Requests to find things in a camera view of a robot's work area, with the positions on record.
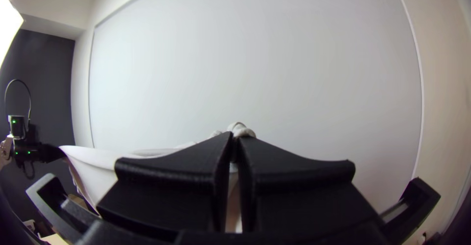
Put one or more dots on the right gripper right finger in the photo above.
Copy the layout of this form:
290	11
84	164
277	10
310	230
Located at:
294	193

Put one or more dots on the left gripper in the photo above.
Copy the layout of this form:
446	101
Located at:
46	153

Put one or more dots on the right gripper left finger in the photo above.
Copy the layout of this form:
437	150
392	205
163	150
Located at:
176	186

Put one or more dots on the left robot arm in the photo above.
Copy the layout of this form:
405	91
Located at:
16	127

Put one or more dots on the grey t-shirt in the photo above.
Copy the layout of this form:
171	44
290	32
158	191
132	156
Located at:
95	167

